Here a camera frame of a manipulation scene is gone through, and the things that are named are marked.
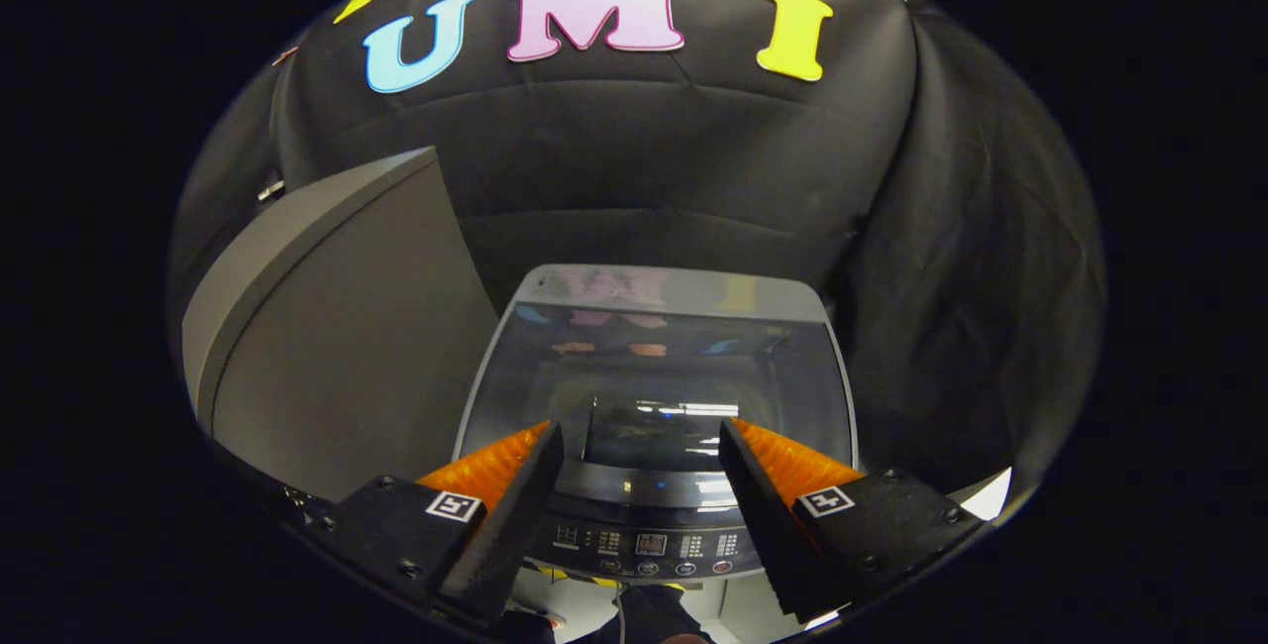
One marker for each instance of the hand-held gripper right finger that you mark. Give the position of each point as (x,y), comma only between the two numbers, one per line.
(763,515)

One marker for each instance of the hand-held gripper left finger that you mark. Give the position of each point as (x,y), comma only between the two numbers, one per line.
(520,515)

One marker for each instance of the grey washing machine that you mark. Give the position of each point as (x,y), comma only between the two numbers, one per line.
(634,530)

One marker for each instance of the white clip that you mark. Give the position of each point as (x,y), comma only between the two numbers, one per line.
(270,190)

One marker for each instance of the pink clip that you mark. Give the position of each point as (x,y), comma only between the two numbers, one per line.
(284,55)

